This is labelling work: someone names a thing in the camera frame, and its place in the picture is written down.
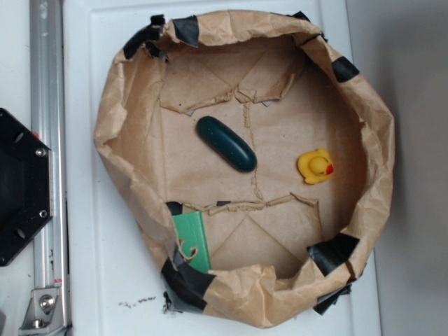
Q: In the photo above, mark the metal corner bracket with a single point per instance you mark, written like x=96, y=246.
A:
x=44, y=314

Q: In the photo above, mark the green flat card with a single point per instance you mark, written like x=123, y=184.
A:
x=192, y=240

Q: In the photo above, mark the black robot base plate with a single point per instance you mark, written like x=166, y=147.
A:
x=25, y=187

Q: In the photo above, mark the brown paper bag bin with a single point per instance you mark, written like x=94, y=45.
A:
x=278, y=246

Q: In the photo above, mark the yellow rubber duck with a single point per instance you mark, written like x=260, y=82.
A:
x=315, y=166

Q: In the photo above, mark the aluminium extrusion rail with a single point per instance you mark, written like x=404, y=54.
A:
x=51, y=251

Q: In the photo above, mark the dark green oblong capsule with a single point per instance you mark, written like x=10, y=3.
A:
x=228, y=144

